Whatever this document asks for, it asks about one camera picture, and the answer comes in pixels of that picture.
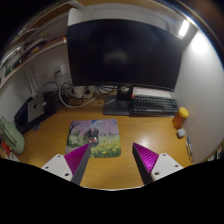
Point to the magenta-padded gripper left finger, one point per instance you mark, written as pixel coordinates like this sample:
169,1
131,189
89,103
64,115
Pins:
60,165

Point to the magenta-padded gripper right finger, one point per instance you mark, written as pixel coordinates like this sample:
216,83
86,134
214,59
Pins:
163,165

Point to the transparent computer mouse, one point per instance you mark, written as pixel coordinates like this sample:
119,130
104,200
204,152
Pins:
91,135

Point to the floral print mouse pad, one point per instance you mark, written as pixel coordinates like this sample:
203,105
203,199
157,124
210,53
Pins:
108,140

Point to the small grey earbuds case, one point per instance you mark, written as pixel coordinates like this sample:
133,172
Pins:
181,133

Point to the orange jar with yellow lid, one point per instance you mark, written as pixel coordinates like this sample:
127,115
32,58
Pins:
180,119

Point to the pale green bag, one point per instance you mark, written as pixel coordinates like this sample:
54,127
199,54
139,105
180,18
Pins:
11,136

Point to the dark mechanical keyboard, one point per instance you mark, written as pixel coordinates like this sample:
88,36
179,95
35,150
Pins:
153,105

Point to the black desktop stand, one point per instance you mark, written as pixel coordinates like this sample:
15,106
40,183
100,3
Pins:
50,105

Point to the silver mini computer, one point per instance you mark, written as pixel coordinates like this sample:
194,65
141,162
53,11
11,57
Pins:
35,107

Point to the white power strip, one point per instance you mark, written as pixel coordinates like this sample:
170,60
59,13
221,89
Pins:
81,91

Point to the black computer monitor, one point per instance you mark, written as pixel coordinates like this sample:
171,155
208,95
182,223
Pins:
123,53

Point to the white tube lamp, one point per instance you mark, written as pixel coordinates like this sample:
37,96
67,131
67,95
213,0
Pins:
183,28

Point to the white wall outlet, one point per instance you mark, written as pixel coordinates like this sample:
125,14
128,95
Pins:
56,71

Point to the wooden wall shelf unit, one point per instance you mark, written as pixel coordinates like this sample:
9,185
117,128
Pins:
30,46

